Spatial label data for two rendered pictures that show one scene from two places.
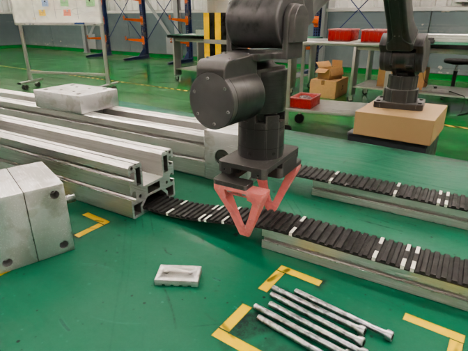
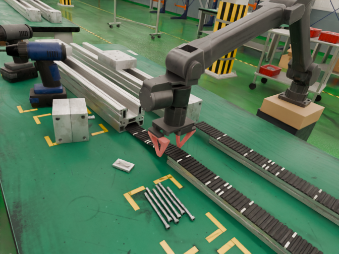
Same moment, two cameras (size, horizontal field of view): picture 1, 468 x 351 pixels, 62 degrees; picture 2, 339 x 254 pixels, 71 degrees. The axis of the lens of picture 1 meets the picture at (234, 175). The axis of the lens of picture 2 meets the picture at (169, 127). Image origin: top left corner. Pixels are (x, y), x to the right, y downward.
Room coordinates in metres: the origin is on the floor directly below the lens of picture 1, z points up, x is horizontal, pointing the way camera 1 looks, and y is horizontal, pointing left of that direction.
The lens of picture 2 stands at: (-0.08, -0.14, 1.21)
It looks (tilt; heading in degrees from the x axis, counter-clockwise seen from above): 30 degrees down; 13
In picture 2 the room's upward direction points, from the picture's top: 9 degrees clockwise
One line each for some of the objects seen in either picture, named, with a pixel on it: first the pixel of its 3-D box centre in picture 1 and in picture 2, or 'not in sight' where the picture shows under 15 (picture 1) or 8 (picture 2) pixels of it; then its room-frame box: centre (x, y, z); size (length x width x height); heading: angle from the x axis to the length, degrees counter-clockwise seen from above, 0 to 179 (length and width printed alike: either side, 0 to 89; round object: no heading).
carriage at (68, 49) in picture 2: not in sight; (54, 50); (0.89, 0.69, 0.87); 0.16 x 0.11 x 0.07; 59
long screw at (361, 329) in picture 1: (315, 308); (170, 197); (0.32, -0.08, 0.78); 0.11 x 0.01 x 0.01; 50
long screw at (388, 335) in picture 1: (340, 312); (179, 202); (0.31, -0.11, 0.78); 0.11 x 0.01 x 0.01; 50
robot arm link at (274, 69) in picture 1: (259, 90); (176, 93); (0.46, -0.03, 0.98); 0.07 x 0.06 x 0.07; 144
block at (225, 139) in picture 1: (242, 149); (184, 109); (0.71, -0.02, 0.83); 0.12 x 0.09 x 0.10; 149
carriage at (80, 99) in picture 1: (77, 103); (116, 62); (0.93, 0.37, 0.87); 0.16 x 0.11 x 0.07; 59
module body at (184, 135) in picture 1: (80, 123); (116, 72); (0.93, 0.37, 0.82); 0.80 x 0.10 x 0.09; 59
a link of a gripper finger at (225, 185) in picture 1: (250, 198); (164, 140); (0.44, -0.02, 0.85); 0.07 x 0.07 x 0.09; 60
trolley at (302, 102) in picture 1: (334, 80); (293, 61); (3.75, -0.95, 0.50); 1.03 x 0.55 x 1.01; 67
